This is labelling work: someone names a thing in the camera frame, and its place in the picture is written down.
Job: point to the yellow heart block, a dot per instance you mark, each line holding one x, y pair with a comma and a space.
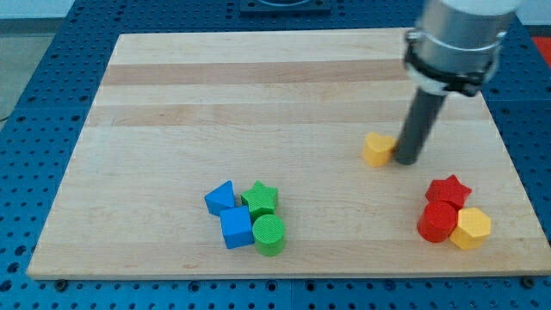
378, 149

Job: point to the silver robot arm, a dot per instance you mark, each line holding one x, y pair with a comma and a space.
455, 44

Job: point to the green star block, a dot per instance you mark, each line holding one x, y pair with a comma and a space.
260, 199

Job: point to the wooden board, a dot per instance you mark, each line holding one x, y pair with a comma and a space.
177, 115

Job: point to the blue triangle block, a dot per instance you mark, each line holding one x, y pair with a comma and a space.
220, 199

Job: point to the green cylinder block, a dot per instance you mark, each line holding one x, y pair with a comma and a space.
269, 235

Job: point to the blue cube block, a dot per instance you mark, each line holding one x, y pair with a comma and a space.
236, 227

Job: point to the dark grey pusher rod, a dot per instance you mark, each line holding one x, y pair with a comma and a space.
420, 119

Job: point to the red cylinder block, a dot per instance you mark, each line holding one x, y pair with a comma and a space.
437, 221

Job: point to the red star block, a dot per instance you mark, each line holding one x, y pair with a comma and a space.
449, 190

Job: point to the yellow hexagon block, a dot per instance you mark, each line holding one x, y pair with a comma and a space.
472, 229

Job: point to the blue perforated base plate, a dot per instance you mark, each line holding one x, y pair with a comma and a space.
39, 135

